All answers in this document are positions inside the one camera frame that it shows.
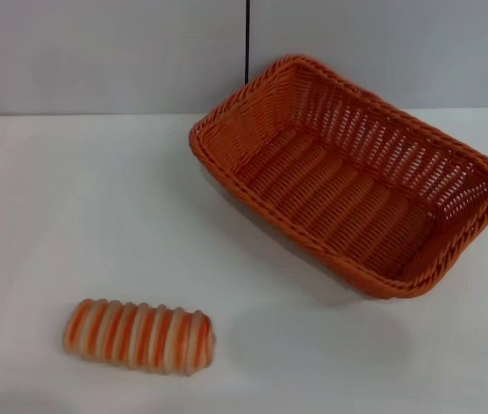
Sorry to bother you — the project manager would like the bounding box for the orange woven plastic basket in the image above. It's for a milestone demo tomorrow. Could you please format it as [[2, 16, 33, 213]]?
[[187, 53, 488, 301]]

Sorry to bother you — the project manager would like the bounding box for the orange and cream striped bread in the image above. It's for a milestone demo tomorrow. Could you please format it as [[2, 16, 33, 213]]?
[[62, 297, 217, 373]]

